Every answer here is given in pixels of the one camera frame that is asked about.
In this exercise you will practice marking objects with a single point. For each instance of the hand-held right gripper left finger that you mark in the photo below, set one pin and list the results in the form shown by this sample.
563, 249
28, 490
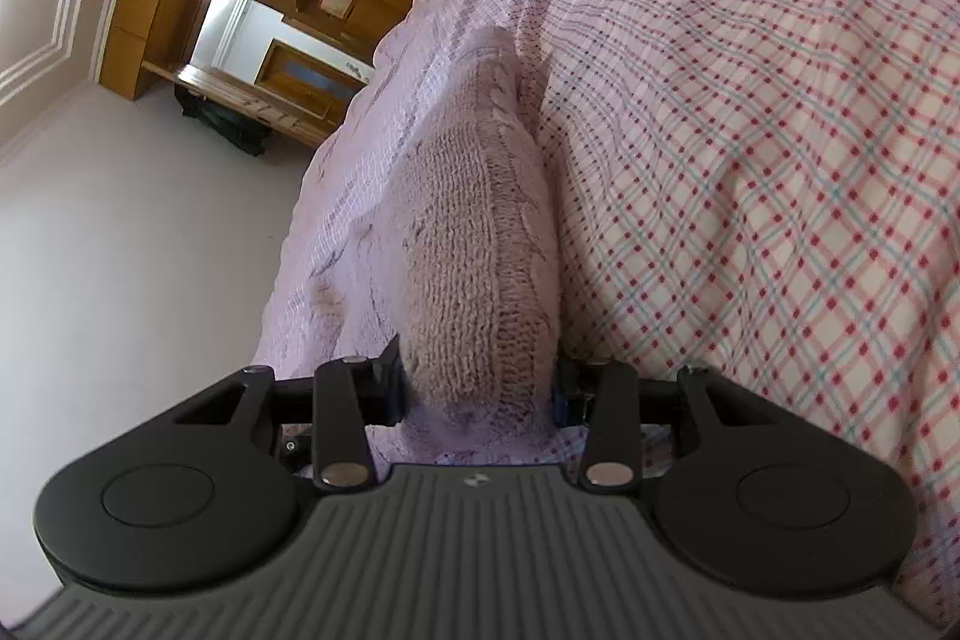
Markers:
391, 385

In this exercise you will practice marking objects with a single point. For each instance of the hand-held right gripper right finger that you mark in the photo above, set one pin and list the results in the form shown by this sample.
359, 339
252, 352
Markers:
561, 396

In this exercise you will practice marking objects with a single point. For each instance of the pink knitted sweater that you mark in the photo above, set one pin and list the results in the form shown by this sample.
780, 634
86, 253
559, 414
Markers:
480, 250

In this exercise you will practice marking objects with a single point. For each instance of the black bag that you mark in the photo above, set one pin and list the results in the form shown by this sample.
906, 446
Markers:
221, 123

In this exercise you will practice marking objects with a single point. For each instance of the wooden desk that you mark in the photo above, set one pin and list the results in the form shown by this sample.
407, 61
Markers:
247, 104

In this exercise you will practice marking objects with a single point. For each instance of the pink checked bed blanket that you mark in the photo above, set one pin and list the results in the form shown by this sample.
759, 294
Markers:
735, 123

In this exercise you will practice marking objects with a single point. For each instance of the pink box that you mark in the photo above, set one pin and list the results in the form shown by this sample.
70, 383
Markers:
339, 0

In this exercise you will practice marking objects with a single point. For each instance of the wall mirror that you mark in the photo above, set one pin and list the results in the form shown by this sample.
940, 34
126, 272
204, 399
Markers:
240, 33

